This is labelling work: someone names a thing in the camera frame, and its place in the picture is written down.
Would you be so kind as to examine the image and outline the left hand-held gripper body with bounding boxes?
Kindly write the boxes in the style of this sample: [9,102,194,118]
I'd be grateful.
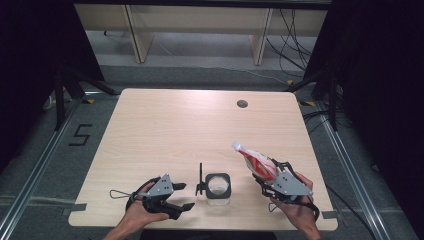
[142,173,176,214]

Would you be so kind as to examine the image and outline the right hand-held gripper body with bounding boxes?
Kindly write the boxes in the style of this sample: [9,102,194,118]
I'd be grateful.
[269,169,315,203]

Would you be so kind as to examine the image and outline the red and white sugar bag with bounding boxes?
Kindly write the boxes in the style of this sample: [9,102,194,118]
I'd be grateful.
[232,141,280,184]

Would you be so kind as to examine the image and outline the square glass jar black lid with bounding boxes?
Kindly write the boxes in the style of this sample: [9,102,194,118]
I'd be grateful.
[195,162,232,208]

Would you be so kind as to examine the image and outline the person's right hand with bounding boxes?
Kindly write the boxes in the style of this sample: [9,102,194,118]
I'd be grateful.
[269,171,320,231]

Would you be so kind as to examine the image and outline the person's left hand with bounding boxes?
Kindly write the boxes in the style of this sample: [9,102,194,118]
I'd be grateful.
[123,182,170,231]

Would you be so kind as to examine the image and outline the black metal stand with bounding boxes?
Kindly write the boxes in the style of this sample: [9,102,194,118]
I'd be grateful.
[54,66,118,132]
[284,68,339,132]

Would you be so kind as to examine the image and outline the black curtain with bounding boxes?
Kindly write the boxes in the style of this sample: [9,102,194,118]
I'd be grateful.
[0,0,105,176]
[303,0,424,231]

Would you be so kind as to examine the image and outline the light wooden desk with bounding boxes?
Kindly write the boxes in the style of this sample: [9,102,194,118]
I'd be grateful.
[73,3,329,67]

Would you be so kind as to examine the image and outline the black wrist strap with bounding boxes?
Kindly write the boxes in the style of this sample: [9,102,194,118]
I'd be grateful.
[125,176,162,212]
[294,194,321,222]

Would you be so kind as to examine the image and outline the black floor cables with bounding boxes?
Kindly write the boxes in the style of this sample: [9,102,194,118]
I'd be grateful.
[301,109,338,135]

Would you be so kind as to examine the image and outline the aluminium floor rail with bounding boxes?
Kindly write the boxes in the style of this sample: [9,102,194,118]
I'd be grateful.
[0,90,101,239]
[314,99,391,240]

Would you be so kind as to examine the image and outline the bundle of black cables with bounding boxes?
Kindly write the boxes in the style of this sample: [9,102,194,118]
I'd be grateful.
[265,8,318,79]

